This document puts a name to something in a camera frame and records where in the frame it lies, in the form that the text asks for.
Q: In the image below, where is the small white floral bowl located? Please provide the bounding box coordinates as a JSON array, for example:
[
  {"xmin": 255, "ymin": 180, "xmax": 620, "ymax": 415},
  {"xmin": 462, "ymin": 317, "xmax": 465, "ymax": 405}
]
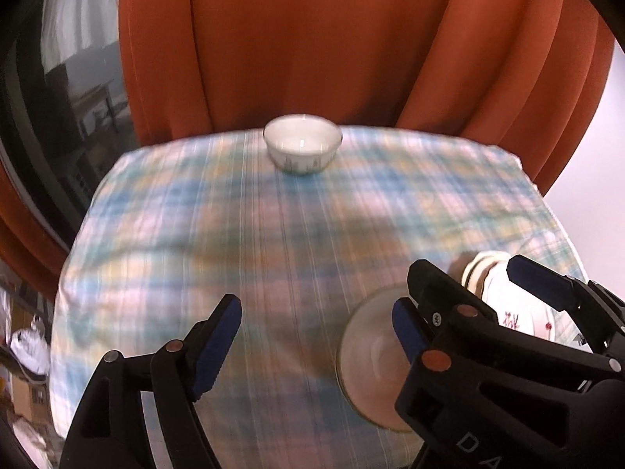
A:
[{"xmin": 264, "ymin": 114, "xmax": 343, "ymax": 175}]

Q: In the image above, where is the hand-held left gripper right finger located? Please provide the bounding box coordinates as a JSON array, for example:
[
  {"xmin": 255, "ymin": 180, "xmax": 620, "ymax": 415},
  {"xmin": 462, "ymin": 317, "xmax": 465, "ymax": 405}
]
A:
[{"xmin": 392, "ymin": 297, "xmax": 427, "ymax": 366}]

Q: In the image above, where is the small pink flower plate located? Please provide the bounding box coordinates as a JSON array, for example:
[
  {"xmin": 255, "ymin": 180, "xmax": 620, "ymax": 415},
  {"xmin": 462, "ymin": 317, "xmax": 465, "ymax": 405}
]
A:
[{"xmin": 460, "ymin": 251, "xmax": 558, "ymax": 344}]

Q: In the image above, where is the orange curtain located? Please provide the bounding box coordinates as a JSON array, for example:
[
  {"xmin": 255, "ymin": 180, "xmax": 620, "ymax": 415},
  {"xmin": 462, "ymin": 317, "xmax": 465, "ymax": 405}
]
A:
[
  {"xmin": 118, "ymin": 0, "xmax": 616, "ymax": 196},
  {"xmin": 0, "ymin": 156, "xmax": 89, "ymax": 304}
]

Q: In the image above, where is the large white bowl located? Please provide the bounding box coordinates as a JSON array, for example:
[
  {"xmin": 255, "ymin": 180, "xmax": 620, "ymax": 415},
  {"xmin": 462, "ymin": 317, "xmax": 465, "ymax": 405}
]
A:
[{"xmin": 336, "ymin": 287, "xmax": 428, "ymax": 433}]

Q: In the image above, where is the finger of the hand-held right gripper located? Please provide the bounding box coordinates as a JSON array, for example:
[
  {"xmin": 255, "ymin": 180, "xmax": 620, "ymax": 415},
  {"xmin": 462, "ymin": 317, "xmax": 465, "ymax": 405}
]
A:
[
  {"xmin": 507, "ymin": 254, "xmax": 625, "ymax": 353},
  {"xmin": 395, "ymin": 258, "xmax": 621, "ymax": 431}
]

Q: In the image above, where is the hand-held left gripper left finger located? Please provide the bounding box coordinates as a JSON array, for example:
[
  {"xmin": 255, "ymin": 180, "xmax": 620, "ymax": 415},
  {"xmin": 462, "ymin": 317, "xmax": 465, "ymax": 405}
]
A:
[{"xmin": 65, "ymin": 294, "xmax": 242, "ymax": 469}]

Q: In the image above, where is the blue checked tablecloth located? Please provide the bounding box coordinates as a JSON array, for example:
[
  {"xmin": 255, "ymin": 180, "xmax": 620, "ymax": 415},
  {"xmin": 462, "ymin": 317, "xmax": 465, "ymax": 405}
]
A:
[{"xmin": 49, "ymin": 124, "xmax": 594, "ymax": 469}]

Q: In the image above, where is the white plastic bag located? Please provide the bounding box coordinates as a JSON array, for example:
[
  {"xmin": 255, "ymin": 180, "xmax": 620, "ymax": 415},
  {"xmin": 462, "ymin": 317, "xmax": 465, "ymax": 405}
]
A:
[{"xmin": 10, "ymin": 315, "xmax": 52, "ymax": 387}]

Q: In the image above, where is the dark framed window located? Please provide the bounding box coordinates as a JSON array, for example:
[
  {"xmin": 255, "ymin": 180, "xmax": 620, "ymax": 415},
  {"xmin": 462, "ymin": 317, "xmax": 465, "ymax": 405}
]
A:
[{"xmin": 0, "ymin": 0, "xmax": 142, "ymax": 250}]

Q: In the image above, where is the cardboard box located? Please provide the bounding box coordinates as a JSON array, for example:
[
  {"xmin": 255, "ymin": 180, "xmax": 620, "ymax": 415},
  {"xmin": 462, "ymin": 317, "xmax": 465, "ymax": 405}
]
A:
[{"xmin": 12, "ymin": 378, "xmax": 50, "ymax": 421}]

